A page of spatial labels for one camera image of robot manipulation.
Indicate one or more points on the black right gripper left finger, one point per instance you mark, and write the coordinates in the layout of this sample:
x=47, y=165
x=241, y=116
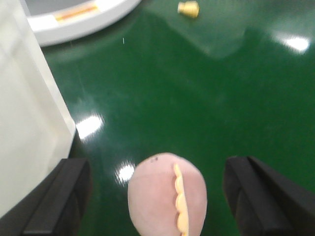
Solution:
x=56, y=206

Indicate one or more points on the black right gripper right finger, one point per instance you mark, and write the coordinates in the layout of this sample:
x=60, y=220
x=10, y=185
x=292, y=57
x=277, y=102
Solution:
x=264, y=202

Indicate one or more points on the white plastic tote box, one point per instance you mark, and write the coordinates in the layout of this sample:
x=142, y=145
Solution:
x=36, y=128

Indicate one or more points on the pink plush ball yellow trim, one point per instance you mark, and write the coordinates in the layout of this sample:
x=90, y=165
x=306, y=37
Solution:
x=164, y=192

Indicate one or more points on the small yellow toy bottle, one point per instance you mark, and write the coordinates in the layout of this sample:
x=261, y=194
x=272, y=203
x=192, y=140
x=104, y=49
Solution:
x=189, y=8

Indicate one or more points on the white inner ring guard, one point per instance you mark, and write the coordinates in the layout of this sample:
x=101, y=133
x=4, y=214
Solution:
x=58, y=21

